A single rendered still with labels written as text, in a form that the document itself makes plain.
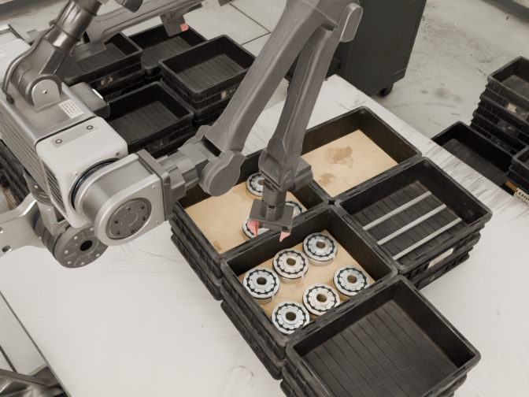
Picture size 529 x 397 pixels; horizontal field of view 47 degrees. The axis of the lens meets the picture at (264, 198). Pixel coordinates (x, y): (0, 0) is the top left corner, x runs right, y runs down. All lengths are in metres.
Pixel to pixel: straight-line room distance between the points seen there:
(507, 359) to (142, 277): 1.11
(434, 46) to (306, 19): 3.31
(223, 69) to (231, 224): 1.31
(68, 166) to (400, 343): 1.02
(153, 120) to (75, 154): 1.83
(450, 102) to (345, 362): 2.53
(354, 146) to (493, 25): 2.79
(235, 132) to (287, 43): 0.19
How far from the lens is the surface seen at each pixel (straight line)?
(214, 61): 3.07
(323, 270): 1.77
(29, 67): 1.16
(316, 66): 1.20
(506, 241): 2.21
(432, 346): 1.72
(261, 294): 1.67
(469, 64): 4.29
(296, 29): 1.10
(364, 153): 2.14
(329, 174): 2.03
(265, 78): 1.10
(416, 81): 4.00
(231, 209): 1.89
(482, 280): 2.07
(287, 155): 1.29
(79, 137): 1.10
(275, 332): 1.53
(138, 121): 2.89
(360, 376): 1.62
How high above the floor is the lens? 2.26
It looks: 48 degrees down
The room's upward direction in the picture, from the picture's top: 6 degrees clockwise
